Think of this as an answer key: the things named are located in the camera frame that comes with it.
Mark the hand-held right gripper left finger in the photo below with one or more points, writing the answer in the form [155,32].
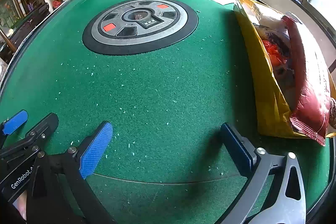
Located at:
[97,150]

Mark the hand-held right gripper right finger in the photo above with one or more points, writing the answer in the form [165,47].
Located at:
[236,150]

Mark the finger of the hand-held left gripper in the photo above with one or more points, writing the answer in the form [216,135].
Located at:
[15,121]
[42,128]

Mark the yellow cardboard box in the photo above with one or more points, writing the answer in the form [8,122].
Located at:
[267,98]

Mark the red foil packet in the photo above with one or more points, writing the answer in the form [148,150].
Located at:
[312,98]

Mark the red crinkly plastic packet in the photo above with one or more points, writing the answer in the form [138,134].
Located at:
[271,52]

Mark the dark wooden table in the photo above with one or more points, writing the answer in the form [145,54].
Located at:
[26,24]

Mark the round table control panel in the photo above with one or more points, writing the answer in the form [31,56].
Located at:
[139,35]

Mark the red plastic bag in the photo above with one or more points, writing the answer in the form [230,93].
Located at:
[56,5]

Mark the white plastic bag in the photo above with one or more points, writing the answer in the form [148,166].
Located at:
[270,19]

